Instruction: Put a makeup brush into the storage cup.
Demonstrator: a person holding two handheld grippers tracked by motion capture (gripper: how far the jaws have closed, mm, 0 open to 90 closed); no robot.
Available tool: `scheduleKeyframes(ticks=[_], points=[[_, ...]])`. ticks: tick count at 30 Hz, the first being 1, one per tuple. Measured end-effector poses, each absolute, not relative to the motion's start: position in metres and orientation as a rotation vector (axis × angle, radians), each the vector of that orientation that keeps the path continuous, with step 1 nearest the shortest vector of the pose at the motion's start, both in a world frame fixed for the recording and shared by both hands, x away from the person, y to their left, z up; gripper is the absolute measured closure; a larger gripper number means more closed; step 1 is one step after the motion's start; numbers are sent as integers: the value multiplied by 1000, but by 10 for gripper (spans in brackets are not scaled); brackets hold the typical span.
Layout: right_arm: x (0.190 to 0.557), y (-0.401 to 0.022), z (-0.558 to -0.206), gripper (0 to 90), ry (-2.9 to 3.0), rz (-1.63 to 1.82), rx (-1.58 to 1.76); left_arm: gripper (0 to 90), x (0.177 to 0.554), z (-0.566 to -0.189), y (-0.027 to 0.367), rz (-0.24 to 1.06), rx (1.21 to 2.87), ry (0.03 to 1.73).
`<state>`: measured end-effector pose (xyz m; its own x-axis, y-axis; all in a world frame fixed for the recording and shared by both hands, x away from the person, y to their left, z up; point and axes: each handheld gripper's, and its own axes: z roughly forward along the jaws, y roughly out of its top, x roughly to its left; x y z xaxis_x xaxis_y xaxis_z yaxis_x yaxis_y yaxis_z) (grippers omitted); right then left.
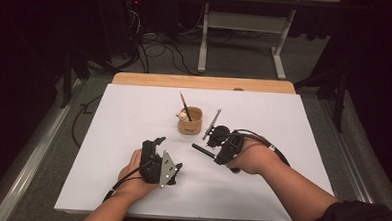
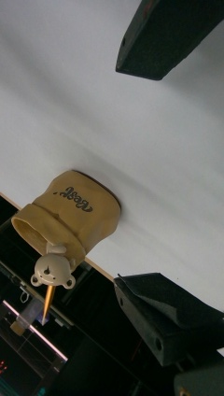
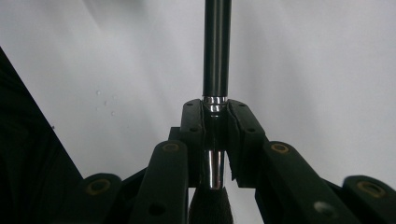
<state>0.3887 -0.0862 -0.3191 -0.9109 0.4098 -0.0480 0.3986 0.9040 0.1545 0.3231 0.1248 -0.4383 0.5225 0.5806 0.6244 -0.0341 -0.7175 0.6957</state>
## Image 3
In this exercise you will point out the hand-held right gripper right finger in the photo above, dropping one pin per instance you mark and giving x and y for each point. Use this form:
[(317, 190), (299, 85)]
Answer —
[(246, 140)]

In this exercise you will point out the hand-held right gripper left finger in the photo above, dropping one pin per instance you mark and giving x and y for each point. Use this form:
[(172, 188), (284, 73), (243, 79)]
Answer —
[(193, 124)]

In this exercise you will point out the black makeup brush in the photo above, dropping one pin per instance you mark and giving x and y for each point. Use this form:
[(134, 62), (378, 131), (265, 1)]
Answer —
[(217, 46)]

